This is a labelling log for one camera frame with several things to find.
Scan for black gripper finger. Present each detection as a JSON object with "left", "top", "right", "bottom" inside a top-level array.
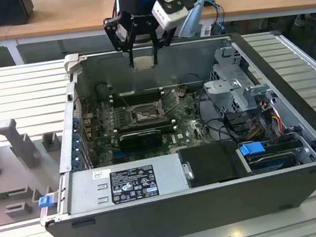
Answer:
[
  {"left": 102, "top": 13, "right": 143, "bottom": 72},
  {"left": 146, "top": 18, "right": 182, "bottom": 67}
]

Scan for silver square CPU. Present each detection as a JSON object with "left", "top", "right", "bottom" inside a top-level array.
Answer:
[{"left": 132, "top": 54, "right": 156, "bottom": 73}]

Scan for metal socket cover frame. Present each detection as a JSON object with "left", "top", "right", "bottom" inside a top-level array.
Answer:
[{"left": 156, "top": 88, "right": 183, "bottom": 118}]

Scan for metal wire locking lever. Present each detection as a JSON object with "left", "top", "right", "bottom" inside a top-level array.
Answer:
[{"left": 121, "top": 94, "right": 131, "bottom": 109}]

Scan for RAM slot with white latches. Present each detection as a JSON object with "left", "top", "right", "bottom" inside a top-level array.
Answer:
[
  {"left": 110, "top": 92, "right": 164, "bottom": 105},
  {"left": 109, "top": 86, "right": 163, "bottom": 99}
]

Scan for blue expansion slot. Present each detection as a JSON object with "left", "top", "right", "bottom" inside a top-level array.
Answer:
[{"left": 113, "top": 148, "right": 143, "bottom": 164}]

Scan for wooden desk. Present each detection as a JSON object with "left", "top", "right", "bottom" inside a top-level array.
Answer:
[{"left": 0, "top": 0, "right": 316, "bottom": 68}]

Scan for grey case latch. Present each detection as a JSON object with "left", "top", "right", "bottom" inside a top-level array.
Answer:
[{"left": 62, "top": 53, "right": 84, "bottom": 79}]

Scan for grey metal drive cage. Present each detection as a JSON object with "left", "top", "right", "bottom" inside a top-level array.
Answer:
[{"left": 197, "top": 40, "right": 281, "bottom": 119}]

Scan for green motherboard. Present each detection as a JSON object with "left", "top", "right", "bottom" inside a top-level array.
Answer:
[{"left": 78, "top": 83, "right": 219, "bottom": 169}]

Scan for low-profile graphics card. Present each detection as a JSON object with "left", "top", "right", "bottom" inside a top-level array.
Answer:
[{"left": 118, "top": 127, "right": 165, "bottom": 154}]

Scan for black plastic shroud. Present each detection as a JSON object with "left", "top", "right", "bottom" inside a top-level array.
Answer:
[{"left": 176, "top": 139, "right": 244, "bottom": 188}]

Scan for blue disk carrier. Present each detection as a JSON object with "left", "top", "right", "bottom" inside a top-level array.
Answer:
[{"left": 238, "top": 140, "right": 268, "bottom": 162}]

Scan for silver power supply unit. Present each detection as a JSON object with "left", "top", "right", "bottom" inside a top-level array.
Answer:
[{"left": 61, "top": 152, "right": 194, "bottom": 217}]

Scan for black and grey PC case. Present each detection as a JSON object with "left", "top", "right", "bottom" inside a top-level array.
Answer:
[{"left": 17, "top": 20, "right": 316, "bottom": 237}]

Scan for grey parts rack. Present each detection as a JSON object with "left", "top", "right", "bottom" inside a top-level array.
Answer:
[{"left": 0, "top": 111, "right": 76, "bottom": 228}]

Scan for blue case latch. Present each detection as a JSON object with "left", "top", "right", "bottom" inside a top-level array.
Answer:
[{"left": 38, "top": 194, "right": 57, "bottom": 209}]

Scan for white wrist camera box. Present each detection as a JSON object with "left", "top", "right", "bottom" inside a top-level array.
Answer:
[{"left": 149, "top": 0, "right": 192, "bottom": 33}]

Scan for blue cable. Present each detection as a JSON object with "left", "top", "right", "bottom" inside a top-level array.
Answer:
[{"left": 203, "top": 0, "right": 228, "bottom": 36}]

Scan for black wire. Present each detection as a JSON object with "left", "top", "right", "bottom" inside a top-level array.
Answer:
[{"left": 197, "top": 84, "right": 238, "bottom": 148}]

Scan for red yellow wire bundle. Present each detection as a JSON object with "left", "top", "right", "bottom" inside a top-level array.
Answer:
[{"left": 244, "top": 101, "right": 285, "bottom": 142}]

